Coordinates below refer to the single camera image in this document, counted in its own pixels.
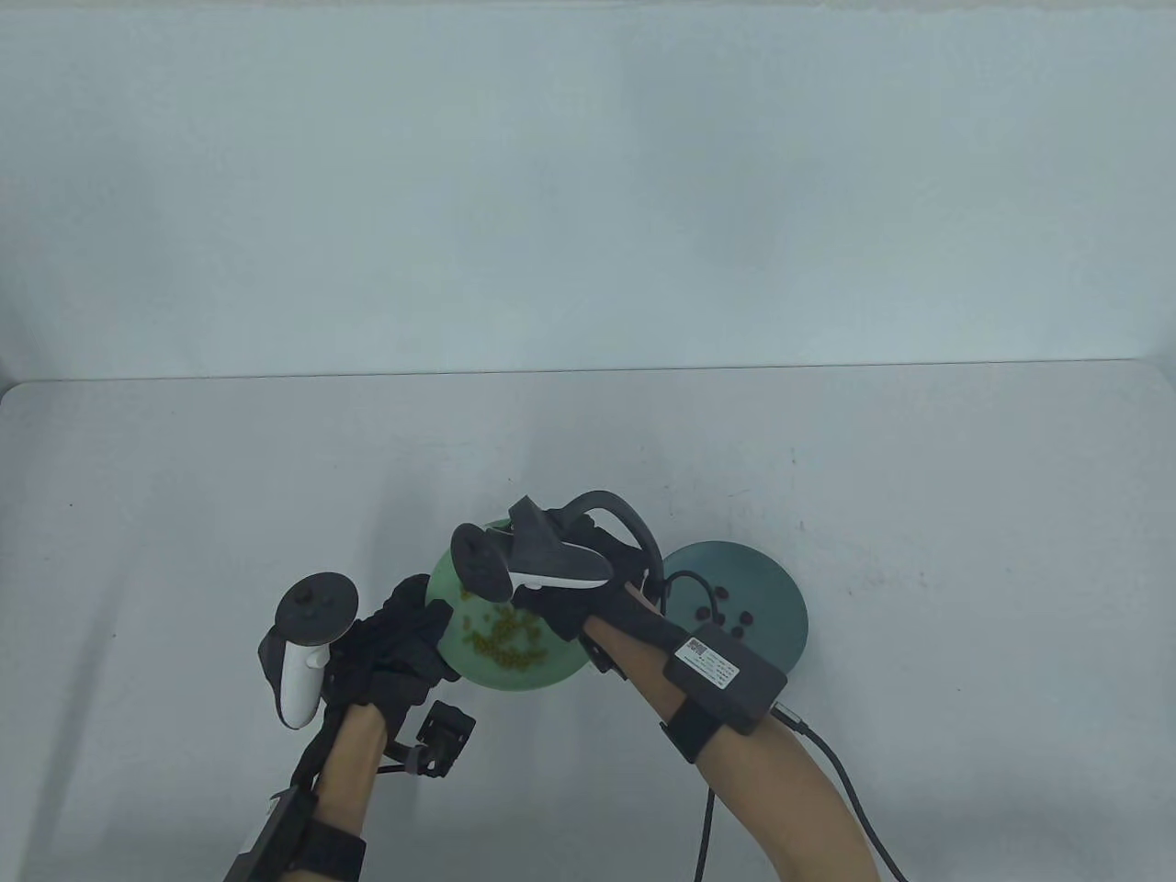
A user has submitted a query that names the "black left forearm strap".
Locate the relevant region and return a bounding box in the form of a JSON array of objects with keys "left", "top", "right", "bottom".
[{"left": 292, "top": 820, "right": 368, "bottom": 882}]

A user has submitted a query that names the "black left forearm sensor box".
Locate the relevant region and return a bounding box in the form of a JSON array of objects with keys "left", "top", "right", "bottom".
[{"left": 225, "top": 788, "right": 318, "bottom": 882}]

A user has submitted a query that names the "black right forearm sensor box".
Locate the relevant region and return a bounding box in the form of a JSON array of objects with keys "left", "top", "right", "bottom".
[{"left": 661, "top": 625, "right": 789, "bottom": 734}]

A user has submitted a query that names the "short black looped cable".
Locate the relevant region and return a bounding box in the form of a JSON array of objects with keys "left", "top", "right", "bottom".
[{"left": 663, "top": 570, "right": 721, "bottom": 628}]

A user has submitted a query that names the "pile of green beans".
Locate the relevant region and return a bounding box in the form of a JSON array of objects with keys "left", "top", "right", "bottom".
[{"left": 459, "top": 597, "right": 554, "bottom": 667}]

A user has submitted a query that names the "black left glove cable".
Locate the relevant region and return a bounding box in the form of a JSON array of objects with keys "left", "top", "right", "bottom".
[{"left": 296, "top": 707, "right": 345, "bottom": 800}]

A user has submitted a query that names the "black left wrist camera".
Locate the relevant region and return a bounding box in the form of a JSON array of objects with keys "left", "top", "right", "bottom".
[{"left": 418, "top": 700, "right": 479, "bottom": 775}]

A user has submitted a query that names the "person's right forearm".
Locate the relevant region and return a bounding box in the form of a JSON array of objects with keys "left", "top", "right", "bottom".
[{"left": 583, "top": 616, "right": 874, "bottom": 882}]

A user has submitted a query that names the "person's right hand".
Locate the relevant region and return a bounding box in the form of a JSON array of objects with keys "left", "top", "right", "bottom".
[{"left": 514, "top": 514, "right": 686, "bottom": 644}]

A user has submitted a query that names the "dark teal plate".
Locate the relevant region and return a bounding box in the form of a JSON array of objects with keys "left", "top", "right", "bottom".
[{"left": 657, "top": 540, "right": 809, "bottom": 685}]

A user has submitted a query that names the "white left hand controller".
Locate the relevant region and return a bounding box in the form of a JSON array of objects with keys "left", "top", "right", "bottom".
[{"left": 257, "top": 574, "right": 359, "bottom": 733}]

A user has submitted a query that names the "person's left hand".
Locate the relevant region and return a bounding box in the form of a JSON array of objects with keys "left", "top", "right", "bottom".
[{"left": 323, "top": 574, "right": 460, "bottom": 714}]

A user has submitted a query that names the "light green plate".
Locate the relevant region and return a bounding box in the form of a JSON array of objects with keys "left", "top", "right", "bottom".
[{"left": 430, "top": 519, "right": 594, "bottom": 690}]

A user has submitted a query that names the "person's left forearm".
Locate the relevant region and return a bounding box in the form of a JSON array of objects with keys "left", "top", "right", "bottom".
[{"left": 303, "top": 703, "right": 394, "bottom": 882}]

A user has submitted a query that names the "long black cable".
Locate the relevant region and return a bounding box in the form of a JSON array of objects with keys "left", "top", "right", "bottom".
[{"left": 694, "top": 703, "right": 906, "bottom": 882}]

